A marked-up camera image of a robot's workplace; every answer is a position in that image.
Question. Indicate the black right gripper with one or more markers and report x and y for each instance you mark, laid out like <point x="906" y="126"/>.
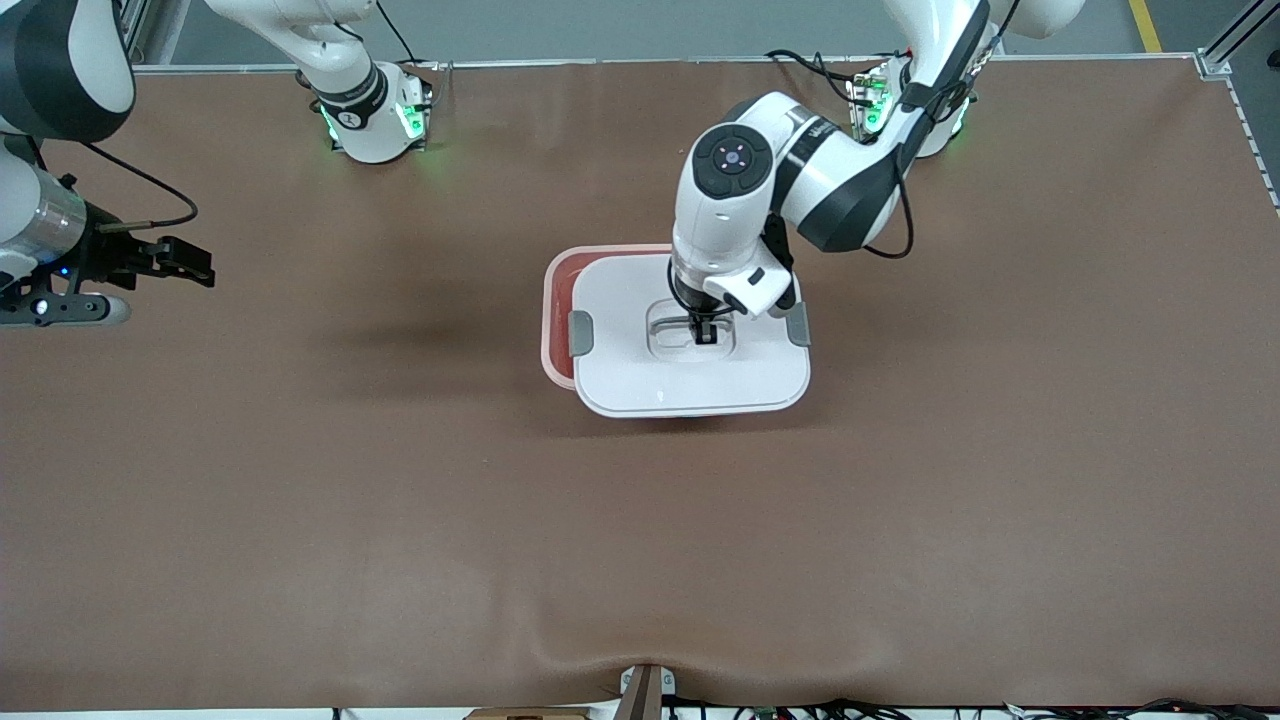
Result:
<point x="112" y="256"/>

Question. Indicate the grey lid latch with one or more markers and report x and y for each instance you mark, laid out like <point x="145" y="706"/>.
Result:
<point x="798" y="324"/>
<point x="581" y="334"/>

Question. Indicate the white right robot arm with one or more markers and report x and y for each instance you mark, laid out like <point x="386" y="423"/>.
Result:
<point x="60" y="70"/>

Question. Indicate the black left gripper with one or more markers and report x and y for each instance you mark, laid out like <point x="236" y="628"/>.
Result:
<point x="692" y="303"/>

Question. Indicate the pink plastic storage box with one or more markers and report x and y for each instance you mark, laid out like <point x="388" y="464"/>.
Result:
<point x="547" y="320"/>

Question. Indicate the brown cardboard piece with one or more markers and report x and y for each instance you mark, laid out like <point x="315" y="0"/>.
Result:
<point x="530" y="714"/>

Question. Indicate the aluminium frame profile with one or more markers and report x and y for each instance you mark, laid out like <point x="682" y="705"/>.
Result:
<point x="150" y="30"/>
<point x="1235" y="35"/>

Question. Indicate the brown table mat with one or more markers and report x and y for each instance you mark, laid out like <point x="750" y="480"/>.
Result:
<point x="640" y="550"/>

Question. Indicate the white plastic box lid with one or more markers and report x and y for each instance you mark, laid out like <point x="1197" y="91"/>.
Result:
<point x="630" y="380"/>

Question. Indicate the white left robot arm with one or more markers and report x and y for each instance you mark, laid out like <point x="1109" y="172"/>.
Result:
<point x="850" y="190"/>

